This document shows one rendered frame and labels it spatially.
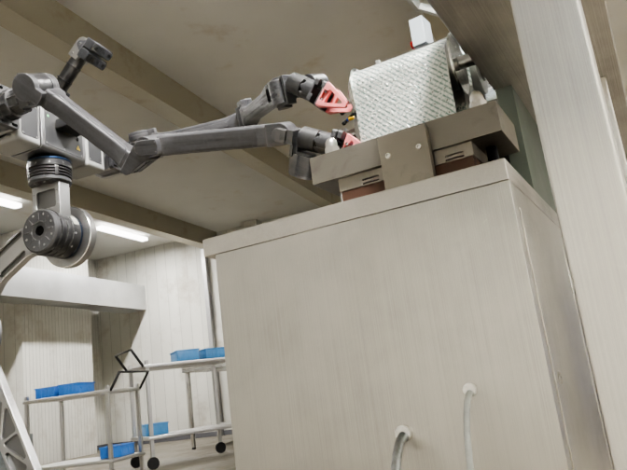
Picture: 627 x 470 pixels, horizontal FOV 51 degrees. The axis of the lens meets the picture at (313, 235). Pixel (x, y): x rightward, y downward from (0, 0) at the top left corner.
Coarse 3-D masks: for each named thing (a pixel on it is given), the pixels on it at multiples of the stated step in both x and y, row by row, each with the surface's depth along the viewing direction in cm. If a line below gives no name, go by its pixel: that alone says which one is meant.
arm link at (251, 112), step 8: (272, 80) 181; (280, 80) 181; (264, 88) 187; (272, 88) 181; (280, 88) 181; (264, 96) 188; (272, 96) 182; (280, 96) 181; (240, 104) 215; (248, 104) 205; (256, 104) 197; (264, 104) 190; (272, 104) 183; (240, 112) 214; (248, 112) 206; (256, 112) 199; (264, 112) 199; (248, 120) 210; (256, 120) 213
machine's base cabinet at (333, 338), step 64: (512, 192) 113; (256, 256) 135; (320, 256) 128; (384, 256) 122; (448, 256) 116; (512, 256) 110; (256, 320) 133; (320, 320) 126; (384, 320) 120; (448, 320) 114; (512, 320) 109; (576, 320) 147; (256, 384) 131; (320, 384) 124; (384, 384) 118; (448, 384) 113; (512, 384) 108; (576, 384) 126; (256, 448) 129; (320, 448) 122; (384, 448) 116; (448, 448) 111; (512, 448) 106; (576, 448) 110
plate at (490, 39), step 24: (432, 0) 107; (456, 0) 108; (480, 0) 108; (504, 0) 109; (600, 0) 113; (456, 24) 115; (480, 24) 116; (504, 24) 117; (600, 24) 122; (480, 48) 125; (504, 48) 126; (600, 48) 132; (504, 72) 136; (600, 72) 143; (528, 96) 151; (624, 96) 158; (624, 120) 175; (624, 144) 195
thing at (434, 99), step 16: (432, 80) 150; (448, 80) 148; (384, 96) 155; (400, 96) 153; (416, 96) 151; (432, 96) 149; (448, 96) 148; (368, 112) 157; (384, 112) 155; (400, 112) 153; (416, 112) 151; (432, 112) 149; (448, 112) 147; (368, 128) 156; (384, 128) 154; (400, 128) 152
